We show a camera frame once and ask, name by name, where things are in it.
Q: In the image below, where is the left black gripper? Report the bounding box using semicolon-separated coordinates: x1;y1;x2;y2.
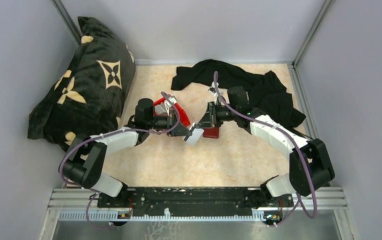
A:
146;109;192;137

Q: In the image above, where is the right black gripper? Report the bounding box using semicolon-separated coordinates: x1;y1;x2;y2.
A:
196;101;239;128

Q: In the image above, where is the white credit card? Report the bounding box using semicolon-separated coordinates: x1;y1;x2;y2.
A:
185;128;204;146

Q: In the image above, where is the red plastic bin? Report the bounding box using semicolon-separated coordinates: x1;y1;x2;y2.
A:
153;95;191;127

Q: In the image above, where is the red leather card holder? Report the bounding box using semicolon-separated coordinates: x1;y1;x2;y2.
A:
203;127;220;139

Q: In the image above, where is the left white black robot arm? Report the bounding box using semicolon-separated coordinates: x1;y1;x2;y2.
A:
59;95;192;207

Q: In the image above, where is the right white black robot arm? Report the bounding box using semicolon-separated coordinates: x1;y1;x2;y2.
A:
185;86;335;206

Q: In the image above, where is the stack of grey cards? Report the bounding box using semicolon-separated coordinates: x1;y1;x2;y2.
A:
154;102;169;116

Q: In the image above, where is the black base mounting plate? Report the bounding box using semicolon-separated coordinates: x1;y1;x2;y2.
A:
97;187;294;217

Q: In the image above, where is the black cloth garment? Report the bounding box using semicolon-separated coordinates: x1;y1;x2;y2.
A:
170;59;306;137

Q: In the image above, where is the black floral patterned pillow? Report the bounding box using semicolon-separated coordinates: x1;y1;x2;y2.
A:
27;16;136;151

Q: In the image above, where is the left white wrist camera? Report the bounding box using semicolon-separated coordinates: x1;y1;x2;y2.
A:
164;95;178;109

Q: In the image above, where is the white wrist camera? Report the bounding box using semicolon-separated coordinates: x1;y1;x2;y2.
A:
208;81;219;104
164;95;178;109

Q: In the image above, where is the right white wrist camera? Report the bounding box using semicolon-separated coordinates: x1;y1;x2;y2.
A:
208;81;219;104

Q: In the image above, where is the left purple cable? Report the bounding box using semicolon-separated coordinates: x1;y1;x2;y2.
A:
58;91;182;230

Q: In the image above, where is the aluminium frame rail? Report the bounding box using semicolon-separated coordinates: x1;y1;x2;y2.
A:
47;187;348;222

